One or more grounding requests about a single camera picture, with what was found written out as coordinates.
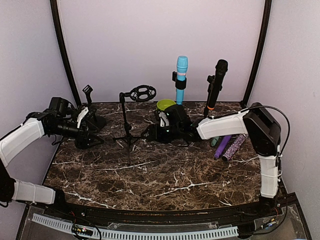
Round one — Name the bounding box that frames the lime green bowl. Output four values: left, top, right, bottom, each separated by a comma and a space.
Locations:
156, 99, 176, 112

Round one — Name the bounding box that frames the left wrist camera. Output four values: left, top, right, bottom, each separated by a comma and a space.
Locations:
73, 105, 97, 129

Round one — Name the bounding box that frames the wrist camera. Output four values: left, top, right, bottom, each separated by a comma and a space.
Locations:
73, 105, 97, 129
158, 111, 173, 128

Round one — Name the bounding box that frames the white slotted cable duct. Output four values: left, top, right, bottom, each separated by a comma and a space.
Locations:
31, 213, 239, 240

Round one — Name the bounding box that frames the rhinestone silver microphone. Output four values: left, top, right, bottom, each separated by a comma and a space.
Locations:
221, 134, 247, 162

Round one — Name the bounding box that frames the purple microphone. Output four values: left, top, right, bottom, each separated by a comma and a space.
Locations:
214, 135, 232, 159

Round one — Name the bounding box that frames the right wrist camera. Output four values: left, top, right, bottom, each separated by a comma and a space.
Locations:
158, 111, 173, 128

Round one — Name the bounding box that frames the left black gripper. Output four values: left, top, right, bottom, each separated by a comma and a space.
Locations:
49, 119, 104, 150

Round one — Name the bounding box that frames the black microphone orange ring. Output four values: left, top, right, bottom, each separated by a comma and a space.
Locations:
203, 59, 229, 117

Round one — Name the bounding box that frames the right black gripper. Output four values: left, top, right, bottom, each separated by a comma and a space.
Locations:
141, 123, 182, 144

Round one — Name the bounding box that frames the light blue microphone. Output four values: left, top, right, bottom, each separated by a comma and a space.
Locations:
175, 55, 188, 105

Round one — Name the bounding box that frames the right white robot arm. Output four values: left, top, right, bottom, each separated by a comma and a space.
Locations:
140, 102, 286, 217

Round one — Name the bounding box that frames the mint green microphone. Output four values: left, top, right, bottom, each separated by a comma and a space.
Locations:
211, 136, 220, 147

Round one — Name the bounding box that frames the black round-base mic stand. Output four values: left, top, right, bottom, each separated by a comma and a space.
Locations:
172, 71, 187, 90
82, 84, 107, 132
74, 139, 83, 150
203, 74, 223, 117

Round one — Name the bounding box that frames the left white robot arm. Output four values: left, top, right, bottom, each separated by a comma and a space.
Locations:
0, 97, 106, 218

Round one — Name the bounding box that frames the black tripod shock-mount stand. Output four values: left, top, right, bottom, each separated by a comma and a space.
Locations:
112, 84, 158, 166

